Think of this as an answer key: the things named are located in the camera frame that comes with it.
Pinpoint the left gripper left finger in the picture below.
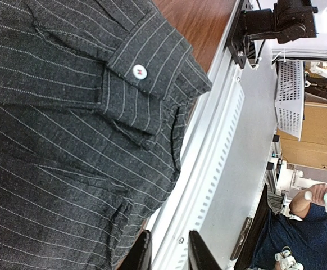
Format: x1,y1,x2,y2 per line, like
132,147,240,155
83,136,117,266
125,230,152,269

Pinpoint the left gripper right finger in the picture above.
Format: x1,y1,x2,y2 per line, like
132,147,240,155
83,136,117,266
188,230,221,270

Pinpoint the black pinstriped long sleeve shirt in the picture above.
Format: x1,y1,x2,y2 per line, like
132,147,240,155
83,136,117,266
0,1,211,269

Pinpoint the person in blue shirt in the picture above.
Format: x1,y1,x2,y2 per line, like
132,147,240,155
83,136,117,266
249,183,327,269

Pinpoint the brown cardboard box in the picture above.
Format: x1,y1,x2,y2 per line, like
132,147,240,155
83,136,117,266
277,102,327,170

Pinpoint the white perforated metal box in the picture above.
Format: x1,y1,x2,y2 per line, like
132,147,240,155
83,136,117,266
275,61,305,140

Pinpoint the aluminium front rail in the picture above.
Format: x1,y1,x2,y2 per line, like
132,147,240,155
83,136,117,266
147,1,276,269

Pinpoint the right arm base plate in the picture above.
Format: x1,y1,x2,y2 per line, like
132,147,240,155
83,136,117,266
226,0,251,69

